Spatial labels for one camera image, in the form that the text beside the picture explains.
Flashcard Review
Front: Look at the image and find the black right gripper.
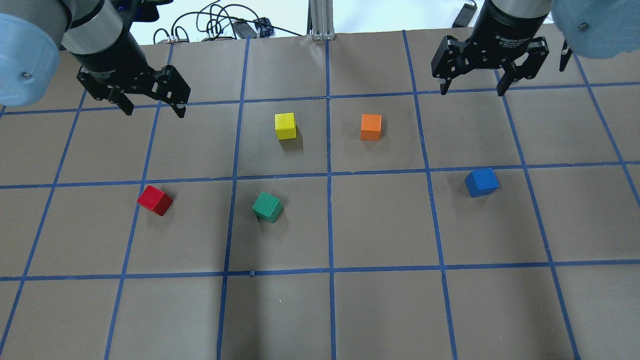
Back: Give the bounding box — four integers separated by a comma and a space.
430, 32, 550, 97

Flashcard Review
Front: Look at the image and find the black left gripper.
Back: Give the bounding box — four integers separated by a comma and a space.
76, 48, 191, 119

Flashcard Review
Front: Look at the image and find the red wooden block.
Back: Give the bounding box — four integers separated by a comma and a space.
136, 185, 174, 217

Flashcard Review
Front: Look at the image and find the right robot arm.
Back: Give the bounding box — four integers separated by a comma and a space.
430, 0, 640, 96

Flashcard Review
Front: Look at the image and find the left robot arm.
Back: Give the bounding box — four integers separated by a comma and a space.
0, 0, 191, 118

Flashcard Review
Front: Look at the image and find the blue wooden block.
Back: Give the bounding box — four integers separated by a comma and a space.
464, 167, 500, 198

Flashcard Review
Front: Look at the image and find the orange wooden block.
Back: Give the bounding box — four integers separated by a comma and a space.
359, 113, 382, 141

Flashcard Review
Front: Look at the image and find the yellow wooden block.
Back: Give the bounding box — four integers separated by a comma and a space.
274, 112, 297, 141

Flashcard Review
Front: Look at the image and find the green wooden block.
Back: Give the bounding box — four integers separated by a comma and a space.
251, 191, 284, 224

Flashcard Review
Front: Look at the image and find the black power adapter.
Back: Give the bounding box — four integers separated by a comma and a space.
451, 2, 478, 28

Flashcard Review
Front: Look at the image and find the aluminium frame post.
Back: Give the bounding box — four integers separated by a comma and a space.
307, 0, 336, 41

